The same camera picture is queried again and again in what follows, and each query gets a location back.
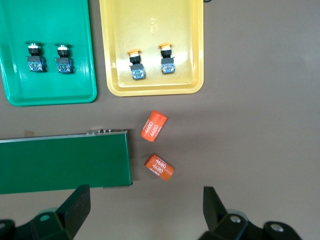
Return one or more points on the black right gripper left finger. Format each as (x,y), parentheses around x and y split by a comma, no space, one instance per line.
(75,207)

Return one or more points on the yellow plastic tray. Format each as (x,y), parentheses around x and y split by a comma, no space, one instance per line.
(150,25)

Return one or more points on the orange 4680 cylinder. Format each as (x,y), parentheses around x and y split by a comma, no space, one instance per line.
(153,126)
(159,166)

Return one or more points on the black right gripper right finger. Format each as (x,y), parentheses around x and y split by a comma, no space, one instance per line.
(215,212)

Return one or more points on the green belt conveyor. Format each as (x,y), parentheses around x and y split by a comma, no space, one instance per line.
(62,162)

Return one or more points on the yellow mushroom push button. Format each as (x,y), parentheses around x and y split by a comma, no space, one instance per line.
(167,65)
(137,70)

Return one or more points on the green plastic tray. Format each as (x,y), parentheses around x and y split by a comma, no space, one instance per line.
(50,85)

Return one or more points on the green mushroom push button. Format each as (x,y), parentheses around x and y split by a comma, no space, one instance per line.
(64,65)
(36,63)

